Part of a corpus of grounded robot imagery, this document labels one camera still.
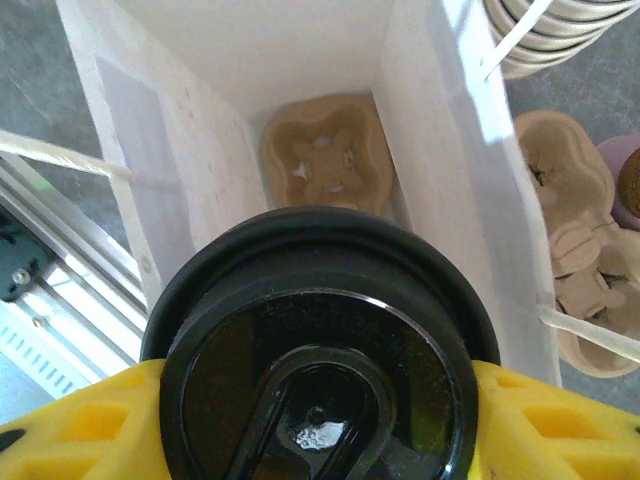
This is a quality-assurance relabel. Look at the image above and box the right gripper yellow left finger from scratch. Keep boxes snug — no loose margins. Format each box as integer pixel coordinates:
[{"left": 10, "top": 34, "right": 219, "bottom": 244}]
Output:
[{"left": 0, "top": 358, "right": 174, "bottom": 480}]

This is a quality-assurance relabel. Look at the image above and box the white printed paper bag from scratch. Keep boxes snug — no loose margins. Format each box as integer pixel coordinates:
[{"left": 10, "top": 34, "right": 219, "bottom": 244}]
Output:
[{"left": 0, "top": 0, "right": 640, "bottom": 389}]

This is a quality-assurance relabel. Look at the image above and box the pink sachet holder cup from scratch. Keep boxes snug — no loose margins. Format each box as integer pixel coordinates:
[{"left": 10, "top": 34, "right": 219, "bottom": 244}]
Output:
[{"left": 597, "top": 137, "right": 640, "bottom": 231}]

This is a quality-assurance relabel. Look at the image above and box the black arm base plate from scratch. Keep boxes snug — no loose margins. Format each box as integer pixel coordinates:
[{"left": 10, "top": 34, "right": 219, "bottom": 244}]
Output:
[{"left": 0, "top": 212, "right": 54, "bottom": 304}]

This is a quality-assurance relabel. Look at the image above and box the cardboard cup carrier stack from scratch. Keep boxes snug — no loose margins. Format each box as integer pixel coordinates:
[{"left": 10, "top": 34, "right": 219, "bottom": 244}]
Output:
[{"left": 514, "top": 110, "right": 640, "bottom": 379}]

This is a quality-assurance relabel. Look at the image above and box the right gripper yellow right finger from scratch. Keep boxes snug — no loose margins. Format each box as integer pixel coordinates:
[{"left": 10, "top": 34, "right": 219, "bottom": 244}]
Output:
[{"left": 469, "top": 359, "right": 640, "bottom": 480}]

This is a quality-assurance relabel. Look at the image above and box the stack of paper cups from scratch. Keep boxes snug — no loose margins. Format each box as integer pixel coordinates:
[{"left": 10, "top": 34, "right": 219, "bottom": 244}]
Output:
[{"left": 482, "top": 0, "right": 640, "bottom": 81}]

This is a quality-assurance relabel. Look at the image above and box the grey slotted cable duct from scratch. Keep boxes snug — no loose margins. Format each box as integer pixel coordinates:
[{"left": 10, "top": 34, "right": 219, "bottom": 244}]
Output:
[{"left": 0, "top": 304, "right": 101, "bottom": 401}]

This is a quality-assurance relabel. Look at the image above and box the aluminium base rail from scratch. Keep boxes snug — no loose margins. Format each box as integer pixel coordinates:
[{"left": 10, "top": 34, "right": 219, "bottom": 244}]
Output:
[{"left": 0, "top": 152, "right": 149, "bottom": 371}]

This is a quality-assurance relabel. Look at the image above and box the brown cardboard cup carrier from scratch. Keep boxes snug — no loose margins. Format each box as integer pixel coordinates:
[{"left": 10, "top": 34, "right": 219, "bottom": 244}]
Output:
[{"left": 259, "top": 92, "right": 396, "bottom": 216}]

